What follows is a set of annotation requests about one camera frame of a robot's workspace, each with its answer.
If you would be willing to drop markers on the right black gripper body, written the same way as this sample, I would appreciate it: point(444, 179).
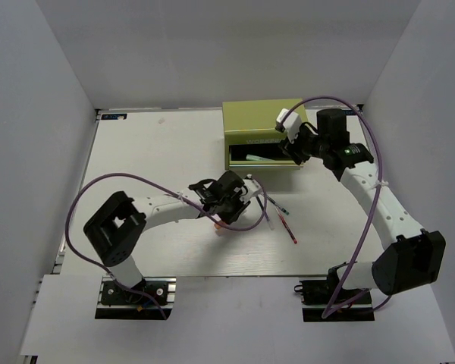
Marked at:
point(307, 144)

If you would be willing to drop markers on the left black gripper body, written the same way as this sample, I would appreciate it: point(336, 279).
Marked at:
point(232, 208)

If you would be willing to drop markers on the green capped tube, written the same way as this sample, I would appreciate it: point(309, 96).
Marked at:
point(256, 158)

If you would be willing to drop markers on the green metal drawer toolbox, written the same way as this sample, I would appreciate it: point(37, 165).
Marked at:
point(249, 128)

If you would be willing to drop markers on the purple pen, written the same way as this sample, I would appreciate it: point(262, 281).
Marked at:
point(265, 214)

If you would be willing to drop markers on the red pen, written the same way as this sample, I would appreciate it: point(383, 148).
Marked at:
point(286, 226)

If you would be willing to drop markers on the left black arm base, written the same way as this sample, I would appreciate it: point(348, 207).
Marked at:
point(115, 303)

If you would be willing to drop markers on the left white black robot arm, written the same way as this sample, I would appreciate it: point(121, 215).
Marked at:
point(117, 225)

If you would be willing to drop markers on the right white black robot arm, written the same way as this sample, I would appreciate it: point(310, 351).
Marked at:
point(412, 256)

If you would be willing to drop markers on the green pen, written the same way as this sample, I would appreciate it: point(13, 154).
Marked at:
point(277, 205)

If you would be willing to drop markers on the left blue corner label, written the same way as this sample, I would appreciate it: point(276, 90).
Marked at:
point(113, 117)

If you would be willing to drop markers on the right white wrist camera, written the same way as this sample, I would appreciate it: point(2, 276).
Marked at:
point(288, 122)

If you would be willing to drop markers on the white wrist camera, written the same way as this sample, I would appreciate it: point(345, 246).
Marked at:
point(250, 188)
point(288, 122)

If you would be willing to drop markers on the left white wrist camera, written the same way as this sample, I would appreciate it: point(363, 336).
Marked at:
point(250, 188)

